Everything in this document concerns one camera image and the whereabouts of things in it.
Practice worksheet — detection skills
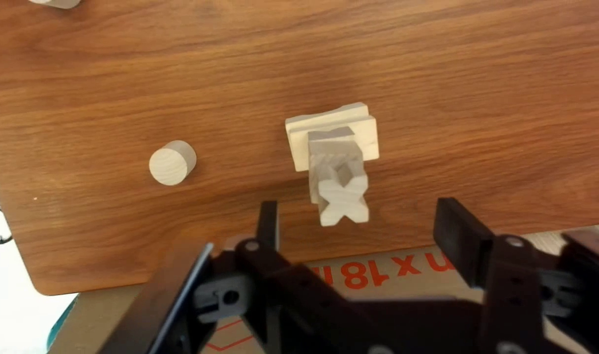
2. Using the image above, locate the cardboard box with red print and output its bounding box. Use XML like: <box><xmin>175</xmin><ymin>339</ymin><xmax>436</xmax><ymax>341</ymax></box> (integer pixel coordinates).
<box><xmin>46</xmin><ymin>230</ymin><xmax>599</xmax><ymax>354</ymax></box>

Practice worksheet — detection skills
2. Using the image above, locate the wooden cube block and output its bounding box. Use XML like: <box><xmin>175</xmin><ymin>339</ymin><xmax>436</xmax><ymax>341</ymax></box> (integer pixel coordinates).
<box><xmin>285</xmin><ymin>102</ymin><xmax>380</xmax><ymax>172</ymax></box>

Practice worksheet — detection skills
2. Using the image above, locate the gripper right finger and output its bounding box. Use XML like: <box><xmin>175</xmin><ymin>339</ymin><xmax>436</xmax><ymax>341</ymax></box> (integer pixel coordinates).
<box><xmin>433</xmin><ymin>198</ymin><xmax>599</xmax><ymax>354</ymax></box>

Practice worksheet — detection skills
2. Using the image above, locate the pale wooden block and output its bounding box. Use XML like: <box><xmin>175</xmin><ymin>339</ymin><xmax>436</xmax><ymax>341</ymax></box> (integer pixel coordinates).
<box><xmin>29</xmin><ymin>0</ymin><xmax>81</xmax><ymax>9</ymax></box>

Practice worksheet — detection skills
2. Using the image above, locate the wooden cylinder block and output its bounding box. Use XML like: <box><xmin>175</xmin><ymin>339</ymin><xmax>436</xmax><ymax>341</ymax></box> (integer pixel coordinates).
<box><xmin>149</xmin><ymin>140</ymin><xmax>197</xmax><ymax>186</ymax></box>

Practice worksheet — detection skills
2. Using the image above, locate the flower shaped wooden block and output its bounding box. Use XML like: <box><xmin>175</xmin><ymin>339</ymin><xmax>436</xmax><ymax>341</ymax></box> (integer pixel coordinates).
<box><xmin>307</xmin><ymin>126</ymin><xmax>370</xmax><ymax>227</ymax></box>

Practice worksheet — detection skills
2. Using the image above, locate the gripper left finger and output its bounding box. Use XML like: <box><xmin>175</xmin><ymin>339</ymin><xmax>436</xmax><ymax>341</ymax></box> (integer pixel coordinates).
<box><xmin>99</xmin><ymin>201</ymin><xmax>375</xmax><ymax>354</ymax></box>

